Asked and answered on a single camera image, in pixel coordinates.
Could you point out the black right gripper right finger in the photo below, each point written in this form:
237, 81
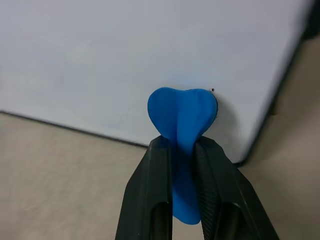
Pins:
225, 185

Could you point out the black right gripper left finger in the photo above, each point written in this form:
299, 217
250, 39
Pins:
142, 190

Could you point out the blue whiteboard eraser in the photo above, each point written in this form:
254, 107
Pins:
182, 112

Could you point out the black-framed whiteboard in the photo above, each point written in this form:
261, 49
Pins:
125, 62

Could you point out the dark object beyond whiteboard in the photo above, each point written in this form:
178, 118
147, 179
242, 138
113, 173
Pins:
313, 18

